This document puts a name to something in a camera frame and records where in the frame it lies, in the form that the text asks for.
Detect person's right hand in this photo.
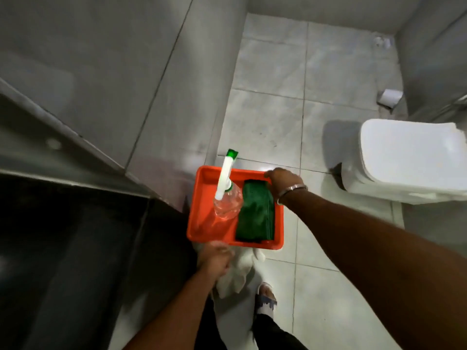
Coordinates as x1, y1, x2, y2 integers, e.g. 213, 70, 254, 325
264, 167, 306, 201

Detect person's left hand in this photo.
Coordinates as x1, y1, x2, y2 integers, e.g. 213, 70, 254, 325
197, 241, 235, 282

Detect white cloth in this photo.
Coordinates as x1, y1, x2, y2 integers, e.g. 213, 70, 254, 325
213, 248, 266, 299

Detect orange plastic tray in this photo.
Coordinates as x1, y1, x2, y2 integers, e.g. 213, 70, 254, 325
186, 165, 284, 251

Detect person's right forearm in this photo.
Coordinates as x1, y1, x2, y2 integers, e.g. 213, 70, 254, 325
278, 186, 467, 350

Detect person's left forearm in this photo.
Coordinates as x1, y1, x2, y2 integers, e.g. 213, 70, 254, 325
123, 269, 219, 350

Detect green folded cloth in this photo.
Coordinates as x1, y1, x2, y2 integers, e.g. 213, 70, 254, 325
235, 179, 276, 243

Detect clear spray bottle green nozzle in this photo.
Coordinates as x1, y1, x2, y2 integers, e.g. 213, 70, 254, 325
213, 149, 244, 220

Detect person's sandal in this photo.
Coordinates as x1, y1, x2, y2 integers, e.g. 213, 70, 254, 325
254, 282, 278, 319

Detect person's black trousers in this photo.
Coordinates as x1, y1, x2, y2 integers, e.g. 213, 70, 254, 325
194, 295, 309, 350

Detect white toilet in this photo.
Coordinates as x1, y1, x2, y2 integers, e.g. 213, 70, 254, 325
341, 119, 467, 205

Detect dark counter with metal edge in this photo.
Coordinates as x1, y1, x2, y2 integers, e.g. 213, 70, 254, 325
0, 77, 198, 350

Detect silver bracelet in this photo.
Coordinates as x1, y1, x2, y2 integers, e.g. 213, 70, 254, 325
276, 184, 308, 206

